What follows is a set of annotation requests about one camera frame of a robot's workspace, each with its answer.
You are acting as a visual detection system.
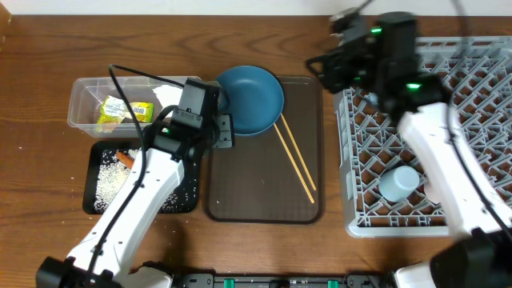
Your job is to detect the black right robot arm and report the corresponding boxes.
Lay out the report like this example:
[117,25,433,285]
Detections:
[306,7,511,287]

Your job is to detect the long wooden chopstick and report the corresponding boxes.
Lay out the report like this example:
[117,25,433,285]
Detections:
[280,113,317,190]

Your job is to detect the light blue cup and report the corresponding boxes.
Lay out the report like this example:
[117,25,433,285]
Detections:
[378,166,420,202]

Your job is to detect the white napkin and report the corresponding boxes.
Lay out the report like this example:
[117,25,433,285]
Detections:
[153,85,183,108]

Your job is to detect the black waste tray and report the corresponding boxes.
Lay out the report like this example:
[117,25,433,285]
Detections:
[82,138,200,214]

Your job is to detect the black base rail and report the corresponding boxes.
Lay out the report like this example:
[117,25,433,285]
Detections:
[127,262,397,288]

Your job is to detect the orange carrot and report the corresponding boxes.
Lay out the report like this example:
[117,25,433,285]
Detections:
[116,150,134,170]

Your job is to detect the brown serving tray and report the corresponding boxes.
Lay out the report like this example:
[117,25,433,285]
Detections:
[205,76,325,225]

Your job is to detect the grey dishwasher rack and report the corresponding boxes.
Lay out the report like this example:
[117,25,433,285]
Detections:
[334,36,511,238]

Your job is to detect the pink cup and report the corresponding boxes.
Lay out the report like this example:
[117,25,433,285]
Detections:
[424,182,440,204]

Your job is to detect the green snack wrapper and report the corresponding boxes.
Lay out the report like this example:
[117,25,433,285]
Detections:
[95,95,154,133]

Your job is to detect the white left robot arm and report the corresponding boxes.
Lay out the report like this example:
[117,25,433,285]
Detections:
[36,107,234,287]

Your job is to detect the short wooden chopstick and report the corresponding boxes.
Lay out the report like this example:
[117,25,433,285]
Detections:
[273,123,315,204]

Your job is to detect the dark blue plate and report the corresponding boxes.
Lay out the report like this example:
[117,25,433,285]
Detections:
[217,66,285,136]

